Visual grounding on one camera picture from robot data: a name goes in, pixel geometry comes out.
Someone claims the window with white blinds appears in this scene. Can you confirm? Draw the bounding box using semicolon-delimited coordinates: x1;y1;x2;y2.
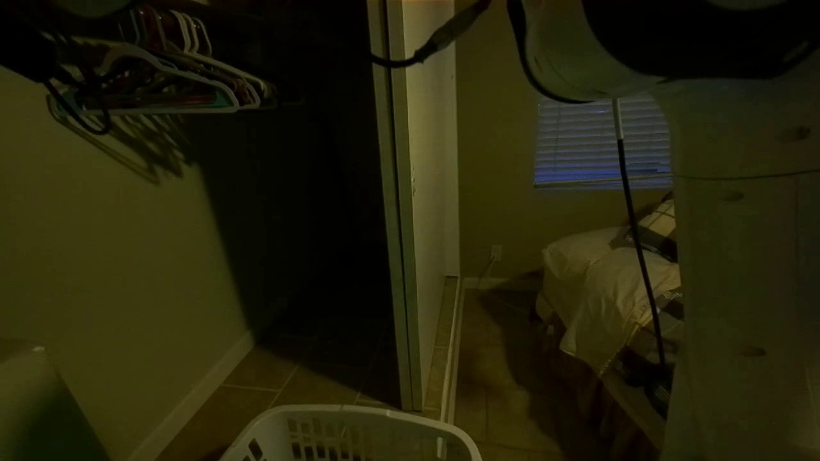
534;93;673;190

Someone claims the bed with cream bedding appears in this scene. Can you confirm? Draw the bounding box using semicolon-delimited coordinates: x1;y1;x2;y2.
536;200;684;449

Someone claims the sliding closet door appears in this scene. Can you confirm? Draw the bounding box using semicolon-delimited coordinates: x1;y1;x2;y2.
367;0;461;412

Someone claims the bunch of plastic clothes hangers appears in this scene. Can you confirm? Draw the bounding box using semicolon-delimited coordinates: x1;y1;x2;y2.
44;5;277;135

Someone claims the plaid pillow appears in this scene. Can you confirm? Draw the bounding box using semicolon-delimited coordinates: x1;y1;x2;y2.
631;200;678;260

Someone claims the white plastic laundry basket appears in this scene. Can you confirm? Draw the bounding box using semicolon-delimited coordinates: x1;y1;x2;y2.
220;404;483;461

